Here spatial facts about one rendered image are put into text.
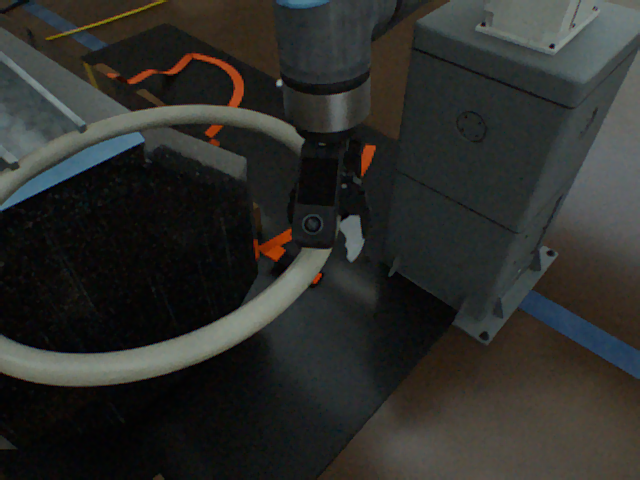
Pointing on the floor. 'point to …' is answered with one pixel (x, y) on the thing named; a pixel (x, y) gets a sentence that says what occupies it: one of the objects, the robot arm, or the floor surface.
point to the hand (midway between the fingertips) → (330, 257)
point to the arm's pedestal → (494, 154)
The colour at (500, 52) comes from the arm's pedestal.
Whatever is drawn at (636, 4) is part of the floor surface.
